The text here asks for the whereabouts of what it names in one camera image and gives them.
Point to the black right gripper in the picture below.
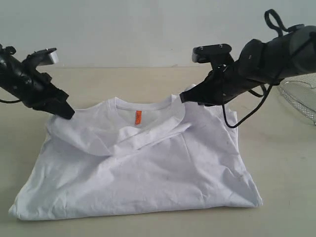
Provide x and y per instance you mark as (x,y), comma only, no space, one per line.
(220,86)

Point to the white t-shirt red lettering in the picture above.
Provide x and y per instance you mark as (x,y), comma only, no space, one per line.
(118,158)

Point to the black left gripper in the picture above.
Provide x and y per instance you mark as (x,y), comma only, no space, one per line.
(44,96)

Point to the metal wire mesh basket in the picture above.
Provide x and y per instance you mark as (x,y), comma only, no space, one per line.
(300,93)

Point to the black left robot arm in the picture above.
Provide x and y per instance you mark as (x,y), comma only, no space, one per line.
(14,77)

